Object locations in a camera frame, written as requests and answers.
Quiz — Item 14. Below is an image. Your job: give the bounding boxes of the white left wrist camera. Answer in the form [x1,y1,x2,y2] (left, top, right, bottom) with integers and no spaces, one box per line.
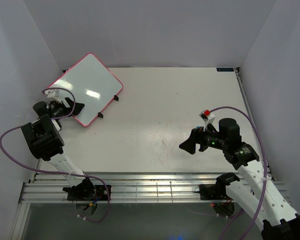
[43,89,62,103]

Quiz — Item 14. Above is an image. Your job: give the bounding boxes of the blue right corner label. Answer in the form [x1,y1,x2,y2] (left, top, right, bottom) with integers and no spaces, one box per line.
[216,67,234,72]

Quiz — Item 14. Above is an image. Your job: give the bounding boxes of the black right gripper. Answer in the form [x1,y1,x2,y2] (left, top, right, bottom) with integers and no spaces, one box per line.
[178,121,228,155]

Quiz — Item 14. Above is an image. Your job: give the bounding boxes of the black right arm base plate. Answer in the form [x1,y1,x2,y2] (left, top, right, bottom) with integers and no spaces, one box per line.
[193,184,235,218]

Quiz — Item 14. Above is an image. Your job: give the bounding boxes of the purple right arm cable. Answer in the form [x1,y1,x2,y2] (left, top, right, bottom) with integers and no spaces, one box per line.
[189,106,268,240]

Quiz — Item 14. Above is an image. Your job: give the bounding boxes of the black wire easel stand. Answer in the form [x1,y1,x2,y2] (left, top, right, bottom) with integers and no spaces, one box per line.
[97,95,120,119]

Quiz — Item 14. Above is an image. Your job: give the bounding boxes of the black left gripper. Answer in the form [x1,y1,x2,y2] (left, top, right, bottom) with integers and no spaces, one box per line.
[51,97,86,120]

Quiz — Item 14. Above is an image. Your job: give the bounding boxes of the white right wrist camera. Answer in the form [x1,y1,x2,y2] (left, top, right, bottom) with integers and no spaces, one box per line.
[199,109,215,131]

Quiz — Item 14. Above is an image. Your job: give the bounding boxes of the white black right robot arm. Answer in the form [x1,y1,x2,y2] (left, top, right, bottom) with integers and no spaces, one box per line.
[179,118,300,240]

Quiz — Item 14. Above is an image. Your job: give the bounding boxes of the pink framed whiteboard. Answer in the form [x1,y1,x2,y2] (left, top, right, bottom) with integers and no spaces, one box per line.
[49,53,124,127]

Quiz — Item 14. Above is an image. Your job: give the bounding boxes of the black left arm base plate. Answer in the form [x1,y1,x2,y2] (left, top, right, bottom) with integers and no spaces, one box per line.
[62,184,112,202]

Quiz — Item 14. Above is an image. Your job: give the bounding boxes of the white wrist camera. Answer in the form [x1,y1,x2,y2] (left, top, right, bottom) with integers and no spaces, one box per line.
[199,109,215,131]
[43,89,62,103]

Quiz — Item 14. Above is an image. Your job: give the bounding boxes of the aluminium rail frame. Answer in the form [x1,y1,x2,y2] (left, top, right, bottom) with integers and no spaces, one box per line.
[9,66,300,240]

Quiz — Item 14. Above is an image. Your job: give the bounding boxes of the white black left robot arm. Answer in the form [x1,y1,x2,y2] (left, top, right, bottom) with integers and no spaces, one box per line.
[21,97,96,200]

